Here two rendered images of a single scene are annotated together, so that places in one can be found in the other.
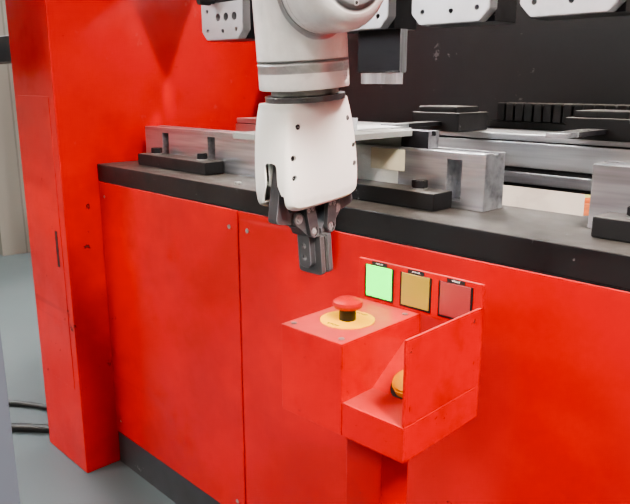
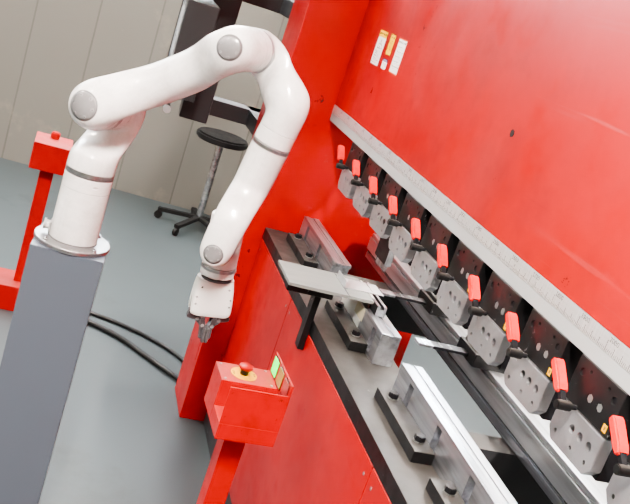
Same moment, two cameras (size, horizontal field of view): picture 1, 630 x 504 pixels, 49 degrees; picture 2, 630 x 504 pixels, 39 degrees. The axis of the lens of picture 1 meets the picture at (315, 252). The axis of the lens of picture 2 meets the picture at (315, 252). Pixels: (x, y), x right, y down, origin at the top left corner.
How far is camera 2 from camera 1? 1.69 m
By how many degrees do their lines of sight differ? 25
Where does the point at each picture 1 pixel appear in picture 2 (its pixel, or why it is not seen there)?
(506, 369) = (318, 443)
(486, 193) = (377, 354)
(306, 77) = (208, 272)
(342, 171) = (220, 308)
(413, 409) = (227, 418)
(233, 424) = not seen: hidden behind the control
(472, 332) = (278, 405)
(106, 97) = (288, 188)
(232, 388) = not seen: hidden behind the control
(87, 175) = (256, 231)
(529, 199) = not seen: outside the picture
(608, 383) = (334, 466)
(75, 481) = (169, 417)
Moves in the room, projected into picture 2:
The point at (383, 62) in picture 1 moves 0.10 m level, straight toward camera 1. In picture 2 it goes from (382, 255) to (364, 257)
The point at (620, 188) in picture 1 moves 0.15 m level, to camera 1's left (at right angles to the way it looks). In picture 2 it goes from (402, 381) to (353, 354)
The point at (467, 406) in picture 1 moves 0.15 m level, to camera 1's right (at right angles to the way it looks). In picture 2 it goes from (266, 438) to (313, 467)
